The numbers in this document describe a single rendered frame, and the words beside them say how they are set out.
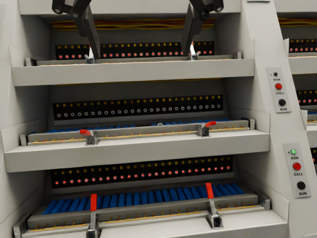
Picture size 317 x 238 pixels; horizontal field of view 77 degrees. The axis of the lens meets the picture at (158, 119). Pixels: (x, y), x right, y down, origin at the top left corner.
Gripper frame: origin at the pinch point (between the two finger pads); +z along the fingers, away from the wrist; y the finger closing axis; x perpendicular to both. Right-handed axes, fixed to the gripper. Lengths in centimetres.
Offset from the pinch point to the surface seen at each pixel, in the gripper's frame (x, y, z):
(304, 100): 7, 57, 34
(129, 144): -8.8, -3.7, 20.7
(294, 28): 38, 64, 31
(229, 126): -4.6, 22.8, 24.6
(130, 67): 10.0, -2.3, 17.0
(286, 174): -18.2, 32.2, 22.6
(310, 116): -3, 48, 26
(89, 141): -6.5, -13.0, 23.0
